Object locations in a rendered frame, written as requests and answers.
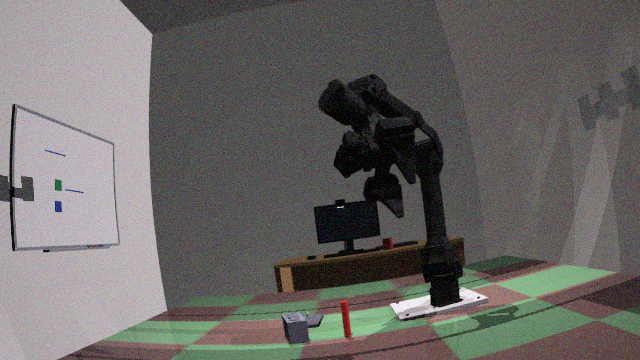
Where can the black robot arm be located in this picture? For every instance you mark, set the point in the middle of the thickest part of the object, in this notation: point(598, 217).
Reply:
point(362, 101)

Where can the dark red peg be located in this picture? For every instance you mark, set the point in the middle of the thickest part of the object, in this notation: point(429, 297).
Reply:
point(345, 317)

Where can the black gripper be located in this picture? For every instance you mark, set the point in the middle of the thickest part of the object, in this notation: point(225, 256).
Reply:
point(395, 139)

